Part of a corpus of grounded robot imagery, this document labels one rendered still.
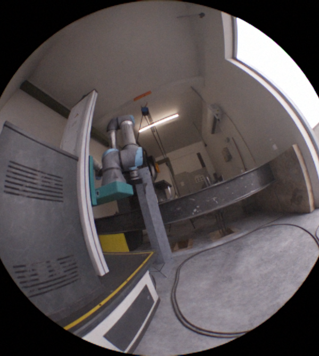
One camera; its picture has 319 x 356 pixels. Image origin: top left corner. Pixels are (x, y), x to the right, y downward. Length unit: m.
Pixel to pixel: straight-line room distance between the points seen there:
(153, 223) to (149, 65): 2.52
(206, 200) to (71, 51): 2.95
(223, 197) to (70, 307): 1.34
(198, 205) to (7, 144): 1.36
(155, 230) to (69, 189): 0.91
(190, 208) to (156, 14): 2.88
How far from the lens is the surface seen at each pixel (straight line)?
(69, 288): 0.40
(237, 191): 1.32
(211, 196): 1.24
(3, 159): 0.38
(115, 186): 0.56
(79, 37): 2.40
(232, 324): 0.64
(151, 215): 1.13
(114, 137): 0.96
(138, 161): 0.67
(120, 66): 2.38
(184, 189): 4.31
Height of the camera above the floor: 0.58
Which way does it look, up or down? 16 degrees up
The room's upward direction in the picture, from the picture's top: 16 degrees counter-clockwise
